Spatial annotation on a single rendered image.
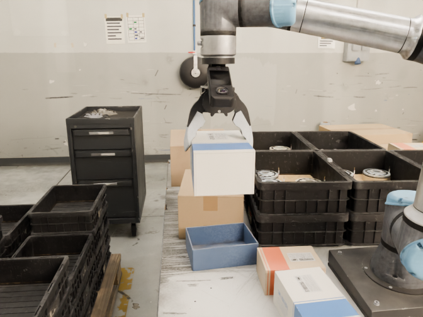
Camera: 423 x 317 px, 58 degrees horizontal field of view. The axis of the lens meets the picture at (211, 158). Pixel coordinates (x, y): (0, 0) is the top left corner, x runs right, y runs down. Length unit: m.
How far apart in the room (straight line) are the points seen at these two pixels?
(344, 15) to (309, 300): 0.62
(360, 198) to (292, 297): 0.50
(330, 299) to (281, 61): 4.04
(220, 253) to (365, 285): 0.40
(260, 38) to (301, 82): 0.74
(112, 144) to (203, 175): 1.97
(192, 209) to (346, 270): 0.51
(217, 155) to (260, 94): 4.02
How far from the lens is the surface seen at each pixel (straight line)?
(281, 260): 1.08
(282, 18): 0.79
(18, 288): 1.62
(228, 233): 1.29
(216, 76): 0.77
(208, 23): 0.80
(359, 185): 1.27
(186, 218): 1.30
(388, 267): 1.10
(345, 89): 5.08
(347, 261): 1.17
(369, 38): 0.92
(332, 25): 0.91
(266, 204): 1.22
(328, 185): 1.23
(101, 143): 2.69
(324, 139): 2.03
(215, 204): 1.27
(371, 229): 1.36
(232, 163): 0.74
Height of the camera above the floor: 1.32
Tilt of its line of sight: 16 degrees down
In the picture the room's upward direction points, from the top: straight up
